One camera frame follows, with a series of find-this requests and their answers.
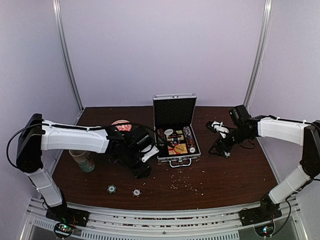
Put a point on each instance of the right aluminium frame post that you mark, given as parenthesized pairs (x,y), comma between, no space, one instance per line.
(261,47)

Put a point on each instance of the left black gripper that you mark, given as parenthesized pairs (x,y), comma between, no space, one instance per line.
(140,172)

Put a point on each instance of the red patterned bowl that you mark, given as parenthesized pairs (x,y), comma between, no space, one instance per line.
(122,125)

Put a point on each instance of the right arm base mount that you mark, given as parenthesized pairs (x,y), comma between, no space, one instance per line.
(261,218)

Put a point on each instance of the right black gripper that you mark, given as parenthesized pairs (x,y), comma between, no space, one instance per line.
(218,145)

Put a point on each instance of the black poker chip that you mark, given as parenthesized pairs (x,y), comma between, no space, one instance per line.
(136,192)
(192,150)

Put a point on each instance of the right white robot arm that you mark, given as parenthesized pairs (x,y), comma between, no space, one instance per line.
(291,146)

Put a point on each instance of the aluminium frame post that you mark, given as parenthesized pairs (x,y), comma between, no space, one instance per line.
(65,53)
(261,47)

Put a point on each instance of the left aluminium frame post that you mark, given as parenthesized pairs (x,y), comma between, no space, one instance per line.
(65,53)

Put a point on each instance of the aluminium poker case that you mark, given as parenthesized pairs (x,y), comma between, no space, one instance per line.
(175,111)

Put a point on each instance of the red Texas Hold'em card box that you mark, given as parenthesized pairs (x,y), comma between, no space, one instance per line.
(172,152)

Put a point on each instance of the white dealer button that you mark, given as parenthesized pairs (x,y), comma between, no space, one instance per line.
(168,132)

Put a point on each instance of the yellow round button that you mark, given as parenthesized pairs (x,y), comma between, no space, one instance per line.
(178,149)

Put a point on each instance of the green poker chip right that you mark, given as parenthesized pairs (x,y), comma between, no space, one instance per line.
(227,154)

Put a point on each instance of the green poker chip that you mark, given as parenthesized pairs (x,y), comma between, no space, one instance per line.
(227,154)
(111,189)

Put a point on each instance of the orange black chip stack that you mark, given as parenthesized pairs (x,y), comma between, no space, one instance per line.
(190,143)

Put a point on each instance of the green poker chip front left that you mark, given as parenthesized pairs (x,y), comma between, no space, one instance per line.
(111,189)

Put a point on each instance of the black triangular all-in button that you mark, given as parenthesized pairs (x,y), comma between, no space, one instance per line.
(175,137)

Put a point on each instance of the brown chip stack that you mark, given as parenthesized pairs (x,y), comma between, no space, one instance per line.
(161,134)

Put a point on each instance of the aluminium front rail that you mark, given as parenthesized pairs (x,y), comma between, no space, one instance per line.
(222,223)

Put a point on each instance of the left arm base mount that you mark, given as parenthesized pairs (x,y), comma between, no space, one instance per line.
(67,222)

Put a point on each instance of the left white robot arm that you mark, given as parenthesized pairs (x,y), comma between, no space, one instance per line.
(42,154)

